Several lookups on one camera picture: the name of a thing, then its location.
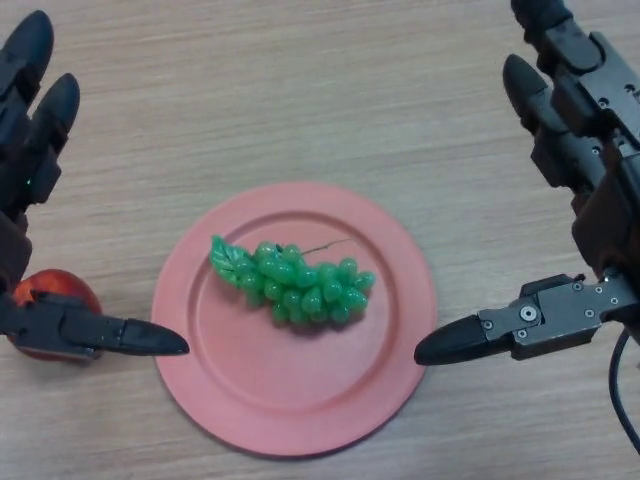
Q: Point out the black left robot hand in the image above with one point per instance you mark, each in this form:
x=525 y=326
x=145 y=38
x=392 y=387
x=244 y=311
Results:
x=25 y=140

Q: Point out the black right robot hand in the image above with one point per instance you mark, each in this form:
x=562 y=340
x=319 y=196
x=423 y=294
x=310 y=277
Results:
x=600 y=125

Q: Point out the green grapes bunch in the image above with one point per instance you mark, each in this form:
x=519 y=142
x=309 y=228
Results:
x=300 y=290

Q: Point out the pink round plate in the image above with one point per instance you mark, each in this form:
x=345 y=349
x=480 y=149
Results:
x=300 y=380

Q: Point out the red apple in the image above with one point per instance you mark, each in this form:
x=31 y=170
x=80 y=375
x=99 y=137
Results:
x=60 y=285

